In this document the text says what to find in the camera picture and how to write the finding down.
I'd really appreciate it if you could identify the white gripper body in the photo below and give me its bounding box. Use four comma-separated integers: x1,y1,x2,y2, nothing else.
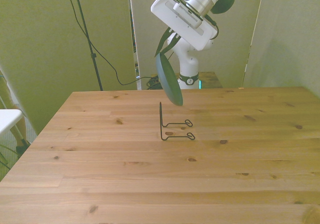
150,0,219,51

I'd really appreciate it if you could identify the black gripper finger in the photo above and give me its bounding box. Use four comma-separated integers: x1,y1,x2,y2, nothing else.
154,28,174,57
161,35,182,55

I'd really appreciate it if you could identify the dark grey-green round plate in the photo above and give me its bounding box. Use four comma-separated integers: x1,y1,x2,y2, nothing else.
155,52,184,107

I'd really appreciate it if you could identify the white plastic stool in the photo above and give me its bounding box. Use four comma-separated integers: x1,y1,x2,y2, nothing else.
0,108,24,136

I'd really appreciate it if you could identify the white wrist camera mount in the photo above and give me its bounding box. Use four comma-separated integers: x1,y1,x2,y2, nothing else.
172,2,204,28

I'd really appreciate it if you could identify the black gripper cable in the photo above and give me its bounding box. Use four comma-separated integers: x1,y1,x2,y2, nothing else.
205,14,220,40

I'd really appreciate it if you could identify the black cable bundle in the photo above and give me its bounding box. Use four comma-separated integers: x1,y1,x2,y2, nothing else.
145,75,164,90

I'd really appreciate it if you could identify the long black tripod cable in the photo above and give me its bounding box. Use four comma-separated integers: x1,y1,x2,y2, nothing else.
63,0,152,86

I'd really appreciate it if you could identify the black camera tripod stand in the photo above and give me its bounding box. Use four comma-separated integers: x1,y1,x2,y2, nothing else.
70,0,104,92

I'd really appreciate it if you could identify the black wire plate stand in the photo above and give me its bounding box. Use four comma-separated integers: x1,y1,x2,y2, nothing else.
158,101,195,141

